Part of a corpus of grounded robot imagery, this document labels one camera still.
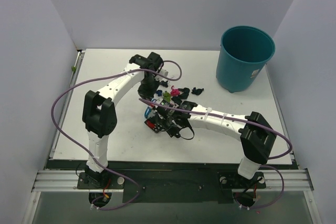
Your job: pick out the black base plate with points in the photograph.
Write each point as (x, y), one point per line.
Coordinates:
(149, 182)

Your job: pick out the blue brush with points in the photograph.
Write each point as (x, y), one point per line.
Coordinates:
(149, 112)

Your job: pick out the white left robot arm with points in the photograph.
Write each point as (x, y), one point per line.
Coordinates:
(99, 115)

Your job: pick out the red paper scrap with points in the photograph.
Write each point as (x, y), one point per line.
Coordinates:
(150, 124)

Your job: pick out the teal plastic bin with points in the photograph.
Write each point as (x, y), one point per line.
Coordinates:
(244, 52)

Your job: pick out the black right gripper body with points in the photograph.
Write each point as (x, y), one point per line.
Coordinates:
(159, 116)

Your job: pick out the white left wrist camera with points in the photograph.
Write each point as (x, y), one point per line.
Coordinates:
(163, 73)

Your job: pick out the green paper scrap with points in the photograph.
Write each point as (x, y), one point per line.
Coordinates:
(167, 96)

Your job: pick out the dark blue paper scrap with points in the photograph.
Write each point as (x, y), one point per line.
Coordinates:
(159, 92)

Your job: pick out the black slotted scoop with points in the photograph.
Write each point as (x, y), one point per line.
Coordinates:
(162, 125)

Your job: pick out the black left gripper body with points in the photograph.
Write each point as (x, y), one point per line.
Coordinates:
(147, 92)

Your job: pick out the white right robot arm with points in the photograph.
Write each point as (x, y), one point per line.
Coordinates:
(253, 131)

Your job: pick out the small pink paper scrap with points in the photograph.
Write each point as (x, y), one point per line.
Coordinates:
(174, 91)

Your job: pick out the black paper scrap centre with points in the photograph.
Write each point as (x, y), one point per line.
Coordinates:
(197, 91)

